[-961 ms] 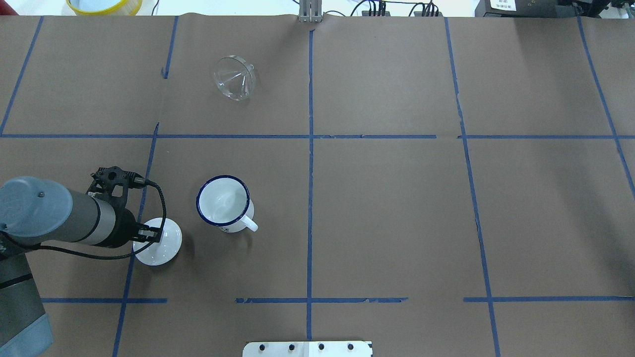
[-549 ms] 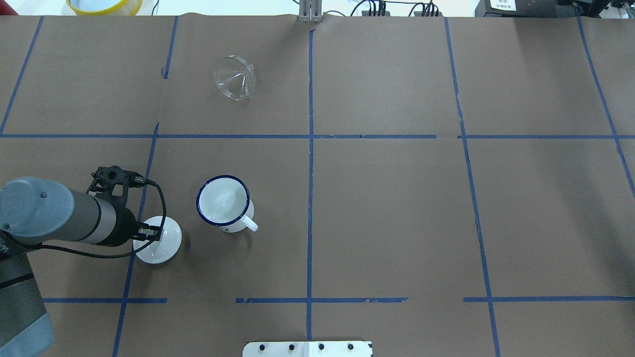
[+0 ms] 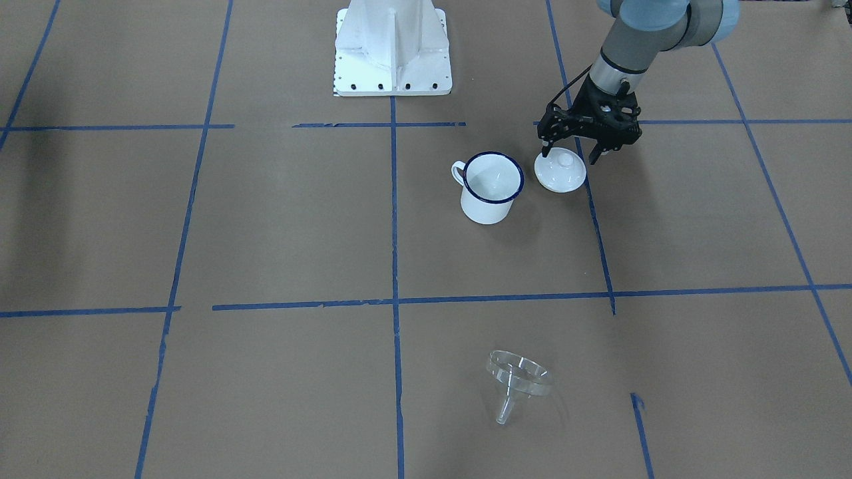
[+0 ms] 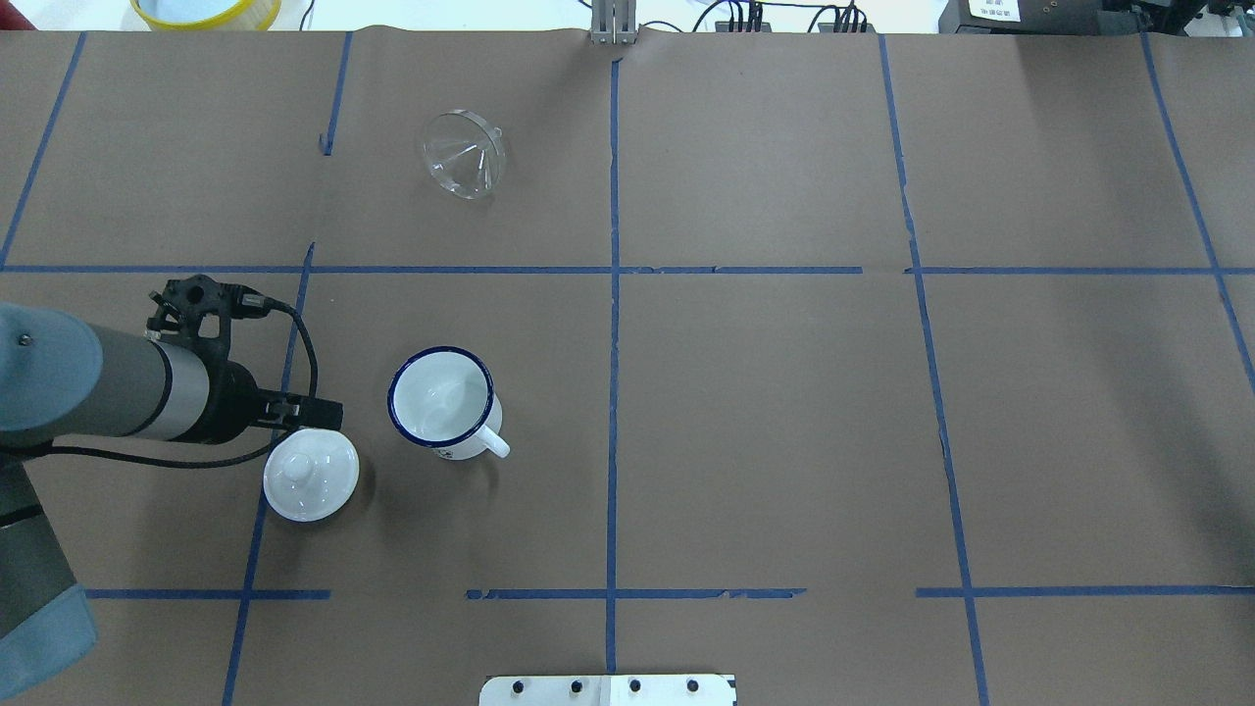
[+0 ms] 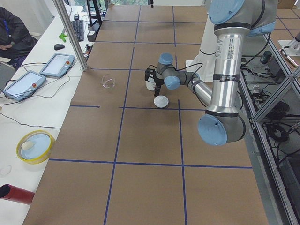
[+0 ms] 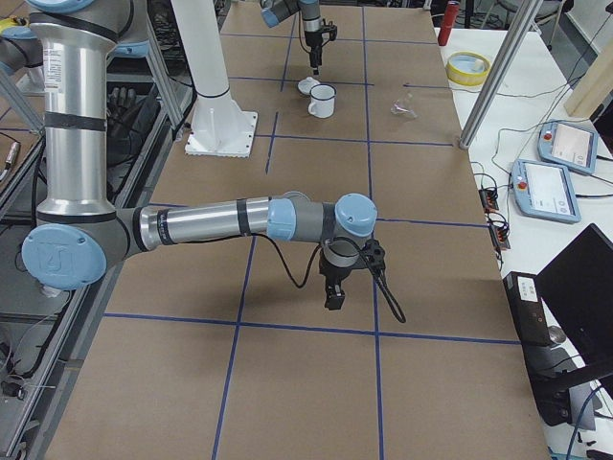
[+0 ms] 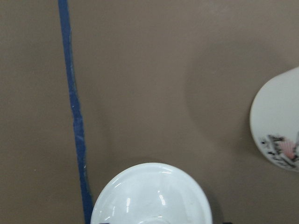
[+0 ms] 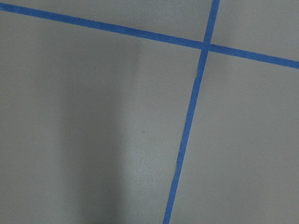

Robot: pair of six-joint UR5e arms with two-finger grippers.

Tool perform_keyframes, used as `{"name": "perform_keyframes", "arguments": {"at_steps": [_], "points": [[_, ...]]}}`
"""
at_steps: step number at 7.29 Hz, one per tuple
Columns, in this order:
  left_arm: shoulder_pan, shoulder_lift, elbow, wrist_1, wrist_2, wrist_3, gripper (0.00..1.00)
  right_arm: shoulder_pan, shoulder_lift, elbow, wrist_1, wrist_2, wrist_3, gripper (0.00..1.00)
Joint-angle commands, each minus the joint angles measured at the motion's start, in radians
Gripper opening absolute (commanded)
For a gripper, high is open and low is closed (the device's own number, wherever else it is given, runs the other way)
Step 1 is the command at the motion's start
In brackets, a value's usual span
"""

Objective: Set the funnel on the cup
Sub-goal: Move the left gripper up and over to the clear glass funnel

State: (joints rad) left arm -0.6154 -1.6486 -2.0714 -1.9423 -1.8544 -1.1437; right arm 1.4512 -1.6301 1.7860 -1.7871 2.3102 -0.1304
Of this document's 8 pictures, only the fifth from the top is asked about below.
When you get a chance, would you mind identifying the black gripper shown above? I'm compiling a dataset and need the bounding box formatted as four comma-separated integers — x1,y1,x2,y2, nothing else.
154,74,164,97

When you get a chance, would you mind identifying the white mug lid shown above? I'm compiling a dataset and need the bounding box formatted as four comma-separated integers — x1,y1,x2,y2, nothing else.
153,95,169,108

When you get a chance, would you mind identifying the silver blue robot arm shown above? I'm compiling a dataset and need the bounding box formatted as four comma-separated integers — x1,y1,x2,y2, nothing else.
153,0,278,146

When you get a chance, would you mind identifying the white enamel mug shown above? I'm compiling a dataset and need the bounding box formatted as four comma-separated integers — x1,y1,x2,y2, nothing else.
146,77,156,91

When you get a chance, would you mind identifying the grey label printer box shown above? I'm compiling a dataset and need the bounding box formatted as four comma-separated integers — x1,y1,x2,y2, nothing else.
87,30,96,42

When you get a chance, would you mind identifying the black keyboard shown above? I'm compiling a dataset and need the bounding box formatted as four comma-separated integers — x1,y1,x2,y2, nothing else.
71,20,84,42

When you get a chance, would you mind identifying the far teach pendant tablet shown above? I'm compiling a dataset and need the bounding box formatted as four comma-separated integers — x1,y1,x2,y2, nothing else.
39,53,75,78

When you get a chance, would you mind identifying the teach pendant tablet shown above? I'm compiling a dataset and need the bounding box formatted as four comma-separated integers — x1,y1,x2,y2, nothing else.
3,71,46,101
39,53,75,78

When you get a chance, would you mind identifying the black computer mouse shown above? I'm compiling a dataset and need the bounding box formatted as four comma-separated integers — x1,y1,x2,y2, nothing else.
53,44,65,51

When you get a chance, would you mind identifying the green plastic clip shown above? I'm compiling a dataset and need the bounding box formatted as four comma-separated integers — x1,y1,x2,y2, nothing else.
59,33,68,43

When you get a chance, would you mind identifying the near teach pendant tablet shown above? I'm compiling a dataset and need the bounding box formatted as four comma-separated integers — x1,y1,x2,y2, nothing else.
3,71,46,101

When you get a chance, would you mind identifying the yellow rimmed blue bowl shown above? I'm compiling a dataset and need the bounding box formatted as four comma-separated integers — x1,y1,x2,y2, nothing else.
16,130,56,165

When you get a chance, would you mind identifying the person in black jacket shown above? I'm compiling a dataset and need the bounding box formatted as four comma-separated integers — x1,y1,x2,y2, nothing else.
0,7,38,70

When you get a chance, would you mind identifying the clear petri dish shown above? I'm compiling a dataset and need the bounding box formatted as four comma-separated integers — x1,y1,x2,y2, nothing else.
0,165,12,177

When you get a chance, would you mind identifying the red cylinder tube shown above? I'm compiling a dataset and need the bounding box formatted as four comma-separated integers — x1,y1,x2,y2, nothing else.
0,184,35,205

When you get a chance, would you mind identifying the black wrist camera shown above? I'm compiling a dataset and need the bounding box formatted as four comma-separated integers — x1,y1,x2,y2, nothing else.
144,68,156,83

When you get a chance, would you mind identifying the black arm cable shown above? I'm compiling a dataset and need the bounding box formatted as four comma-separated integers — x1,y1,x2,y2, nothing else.
150,62,203,78

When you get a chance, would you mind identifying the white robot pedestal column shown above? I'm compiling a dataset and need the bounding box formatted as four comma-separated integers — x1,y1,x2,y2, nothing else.
186,17,218,76

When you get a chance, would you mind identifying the aluminium frame post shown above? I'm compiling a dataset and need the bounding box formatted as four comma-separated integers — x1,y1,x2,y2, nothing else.
53,0,88,71

